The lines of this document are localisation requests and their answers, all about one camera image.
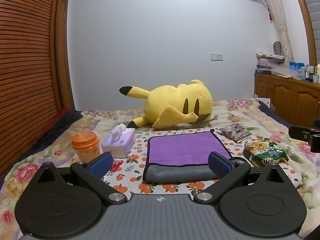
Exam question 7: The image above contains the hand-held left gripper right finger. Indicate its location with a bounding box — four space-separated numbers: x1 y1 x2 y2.
194 151 288 204

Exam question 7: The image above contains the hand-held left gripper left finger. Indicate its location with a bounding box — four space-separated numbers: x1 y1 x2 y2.
32 152 127 204

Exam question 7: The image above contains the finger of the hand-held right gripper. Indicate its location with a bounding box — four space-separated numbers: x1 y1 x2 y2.
288 125 320 153

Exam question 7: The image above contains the purple and grey towel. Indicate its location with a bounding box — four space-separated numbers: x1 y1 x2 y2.
142 128 233 183

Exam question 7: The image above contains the small red packet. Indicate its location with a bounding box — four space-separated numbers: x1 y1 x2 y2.
109 159 123 172

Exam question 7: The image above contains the orange lidded cup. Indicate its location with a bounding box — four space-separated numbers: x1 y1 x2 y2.
72 131 100 163

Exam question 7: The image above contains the tissue box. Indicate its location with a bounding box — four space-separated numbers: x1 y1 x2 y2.
101 124 136 159

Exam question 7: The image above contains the white orange-print cloth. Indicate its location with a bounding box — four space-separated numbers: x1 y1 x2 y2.
103 127 304 194

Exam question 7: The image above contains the purple snack packet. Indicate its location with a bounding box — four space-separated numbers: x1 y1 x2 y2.
219 123 252 143

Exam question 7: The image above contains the wooden cabinet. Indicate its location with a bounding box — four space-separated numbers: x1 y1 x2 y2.
254 72 320 127

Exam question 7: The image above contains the green snack packet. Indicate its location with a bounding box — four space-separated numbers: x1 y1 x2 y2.
243 140 289 167

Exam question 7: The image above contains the white box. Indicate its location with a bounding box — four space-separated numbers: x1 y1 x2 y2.
254 94 271 107

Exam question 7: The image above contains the floral bed blanket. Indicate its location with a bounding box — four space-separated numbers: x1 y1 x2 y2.
0 97 320 240

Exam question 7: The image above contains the dark blue blanket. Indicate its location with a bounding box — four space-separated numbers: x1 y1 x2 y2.
0 106 83 180

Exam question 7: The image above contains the group of bottles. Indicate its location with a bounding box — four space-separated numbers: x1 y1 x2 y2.
289 61 320 83

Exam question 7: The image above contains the yellow plush toy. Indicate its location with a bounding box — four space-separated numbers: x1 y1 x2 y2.
119 79 213 129

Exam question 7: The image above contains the stack of magazines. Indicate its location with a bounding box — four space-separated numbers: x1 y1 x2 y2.
255 52 285 75

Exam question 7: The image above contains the grey fan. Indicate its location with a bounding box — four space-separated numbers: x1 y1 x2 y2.
272 41 284 55

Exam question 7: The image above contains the beige curtain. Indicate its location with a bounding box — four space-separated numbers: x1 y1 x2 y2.
257 0 294 63

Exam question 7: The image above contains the wooden slatted wardrobe door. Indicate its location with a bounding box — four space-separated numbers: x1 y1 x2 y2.
0 0 75 178

